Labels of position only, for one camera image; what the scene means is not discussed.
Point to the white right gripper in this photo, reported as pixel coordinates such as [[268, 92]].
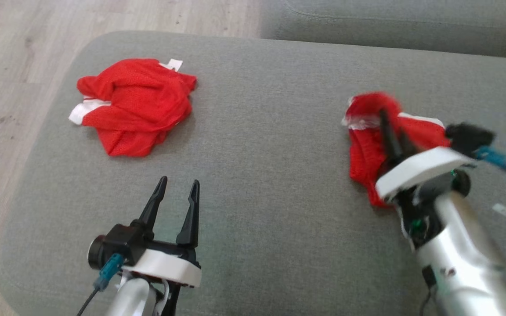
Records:
[[420, 171]]

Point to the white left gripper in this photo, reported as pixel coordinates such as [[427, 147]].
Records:
[[169, 267]]

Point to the red basketball jersey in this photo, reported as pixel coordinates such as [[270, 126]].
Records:
[[367, 145]]

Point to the red mesh shorts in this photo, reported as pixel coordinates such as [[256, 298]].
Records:
[[139, 105]]

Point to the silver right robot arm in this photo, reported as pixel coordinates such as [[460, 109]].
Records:
[[464, 263]]

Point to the grey sofa seat cushion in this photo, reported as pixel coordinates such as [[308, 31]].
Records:
[[279, 197]]

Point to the grey sofa back cushion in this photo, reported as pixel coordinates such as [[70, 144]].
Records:
[[393, 24]]

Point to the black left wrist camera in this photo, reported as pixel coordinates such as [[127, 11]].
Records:
[[119, 243]]

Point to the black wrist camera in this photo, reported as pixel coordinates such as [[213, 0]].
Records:
[[119, 243], [470, 136]]

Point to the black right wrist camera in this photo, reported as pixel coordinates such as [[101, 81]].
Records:
[[470, 136]]

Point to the blue left camera connector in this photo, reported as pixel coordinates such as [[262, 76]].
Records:
[[109, 272]]

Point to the blue camera connector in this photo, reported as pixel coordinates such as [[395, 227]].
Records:
[[494, 158], [109, 272]]

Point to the blue right camera connector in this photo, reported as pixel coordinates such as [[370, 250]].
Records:
[[494, 158]]

